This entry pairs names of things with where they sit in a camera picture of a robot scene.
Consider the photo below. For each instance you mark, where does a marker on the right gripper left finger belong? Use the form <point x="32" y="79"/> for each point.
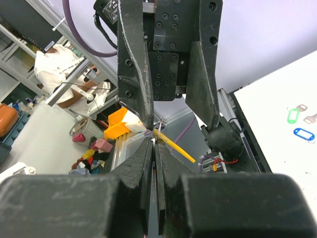
<point x="112" y="205"/>

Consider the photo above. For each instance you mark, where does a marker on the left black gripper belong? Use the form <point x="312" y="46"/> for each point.
<point x="179" y="52"/>

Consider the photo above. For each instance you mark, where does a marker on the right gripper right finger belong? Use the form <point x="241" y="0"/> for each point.
<point x="252" y="205"/>

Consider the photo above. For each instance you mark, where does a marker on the yellow key tag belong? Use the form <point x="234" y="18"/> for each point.
<point x="176" y="147"/>

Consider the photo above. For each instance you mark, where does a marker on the silver key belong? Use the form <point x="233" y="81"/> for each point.
<point x="156" y="131"/>

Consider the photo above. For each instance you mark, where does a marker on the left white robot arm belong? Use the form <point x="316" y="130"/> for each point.
<point x="225" y="138"/>

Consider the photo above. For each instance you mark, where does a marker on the orange plastic bin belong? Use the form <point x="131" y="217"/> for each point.
<point x="116" y="127"/>

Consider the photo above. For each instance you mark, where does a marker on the blue key tag left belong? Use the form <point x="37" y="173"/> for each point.
<point x="304" y="134"/>

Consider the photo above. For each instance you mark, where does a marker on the green key tag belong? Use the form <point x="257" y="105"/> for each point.
<point x="293" y="115"/>

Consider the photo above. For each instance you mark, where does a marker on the person in white shirt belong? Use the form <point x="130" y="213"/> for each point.
<point x="53" y="67"/>

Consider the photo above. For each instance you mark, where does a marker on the aluminium frame rail left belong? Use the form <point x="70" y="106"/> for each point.
<point x="226" y="105"/>

